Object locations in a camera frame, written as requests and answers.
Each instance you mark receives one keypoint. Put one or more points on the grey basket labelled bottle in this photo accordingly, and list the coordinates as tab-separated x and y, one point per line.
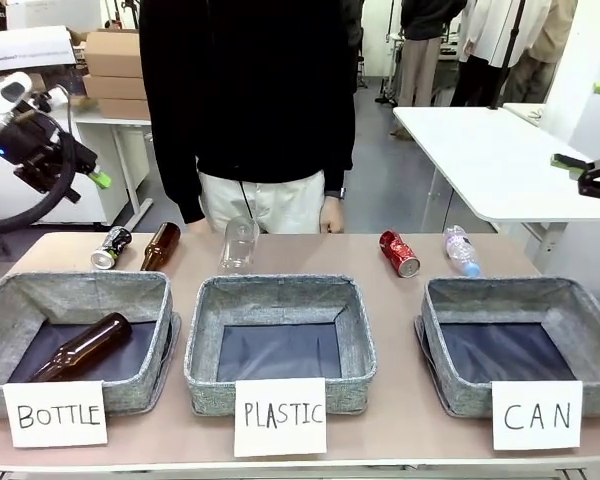
80	295

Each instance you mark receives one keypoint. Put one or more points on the stacked cardboard boxes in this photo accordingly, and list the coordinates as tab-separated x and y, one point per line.
115	75

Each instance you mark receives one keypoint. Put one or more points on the bystander in beige trousers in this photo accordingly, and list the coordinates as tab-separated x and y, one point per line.
425	45

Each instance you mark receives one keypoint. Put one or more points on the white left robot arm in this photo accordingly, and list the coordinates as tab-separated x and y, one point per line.
0	97

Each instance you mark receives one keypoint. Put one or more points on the person left forearm black sleeve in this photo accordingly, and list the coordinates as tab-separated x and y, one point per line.
341	145

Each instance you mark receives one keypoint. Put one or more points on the white cabinet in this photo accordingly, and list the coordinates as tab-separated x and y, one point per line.
95	200

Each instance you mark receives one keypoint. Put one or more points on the white desk with legs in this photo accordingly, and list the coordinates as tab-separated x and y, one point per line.
125	150

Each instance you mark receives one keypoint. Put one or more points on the person left hand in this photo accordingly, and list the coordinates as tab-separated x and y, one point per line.
332	216

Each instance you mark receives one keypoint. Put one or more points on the white paper sign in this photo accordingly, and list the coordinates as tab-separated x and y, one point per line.
27	50

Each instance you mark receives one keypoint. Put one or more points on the brown glass bottle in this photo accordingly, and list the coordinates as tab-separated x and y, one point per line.
87	345
161	245

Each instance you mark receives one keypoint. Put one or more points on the dark wristwatch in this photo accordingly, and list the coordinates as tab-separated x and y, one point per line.
336	192

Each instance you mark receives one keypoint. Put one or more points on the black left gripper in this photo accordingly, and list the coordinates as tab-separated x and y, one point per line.
35	145

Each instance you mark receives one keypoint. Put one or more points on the person right forearm black sleeve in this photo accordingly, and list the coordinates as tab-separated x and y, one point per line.
180	180

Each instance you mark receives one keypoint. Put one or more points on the bystander in white coat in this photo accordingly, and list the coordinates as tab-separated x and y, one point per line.
485	50

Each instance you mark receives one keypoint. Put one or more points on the white paper label PLASTIC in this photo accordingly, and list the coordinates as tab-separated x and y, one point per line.
280	416

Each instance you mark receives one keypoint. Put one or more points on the white paper label BOTTLE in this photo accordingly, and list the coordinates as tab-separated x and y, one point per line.
57	414

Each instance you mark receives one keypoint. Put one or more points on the bystander in tan jacket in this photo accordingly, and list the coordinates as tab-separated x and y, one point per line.
540	50

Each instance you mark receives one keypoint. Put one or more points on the grey basket labelled plastic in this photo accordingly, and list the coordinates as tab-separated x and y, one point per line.
280	300

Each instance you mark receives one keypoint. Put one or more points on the black stand pole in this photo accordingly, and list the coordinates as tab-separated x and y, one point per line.
511	45

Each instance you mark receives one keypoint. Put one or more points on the clear plastic cup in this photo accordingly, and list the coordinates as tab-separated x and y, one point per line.
239	247

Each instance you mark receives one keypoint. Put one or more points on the red soda can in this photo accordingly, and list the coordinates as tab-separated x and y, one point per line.
399	252

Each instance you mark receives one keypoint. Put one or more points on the white paper label CAN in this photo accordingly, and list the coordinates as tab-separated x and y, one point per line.
536	415

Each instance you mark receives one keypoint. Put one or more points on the silver and black can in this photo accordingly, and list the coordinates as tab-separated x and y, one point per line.
114	246

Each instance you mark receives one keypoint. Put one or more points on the person torso black sweater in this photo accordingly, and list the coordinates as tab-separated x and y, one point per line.
250	85

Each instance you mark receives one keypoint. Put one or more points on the grey basket labelled can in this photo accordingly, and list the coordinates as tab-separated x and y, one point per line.
505	300

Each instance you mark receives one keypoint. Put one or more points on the person right hand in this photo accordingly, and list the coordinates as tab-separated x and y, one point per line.
198	228

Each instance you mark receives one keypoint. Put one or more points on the white side table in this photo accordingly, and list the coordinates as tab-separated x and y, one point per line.
500	160

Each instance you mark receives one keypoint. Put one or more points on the clear plastic water bottle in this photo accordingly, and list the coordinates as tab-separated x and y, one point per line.
461	250

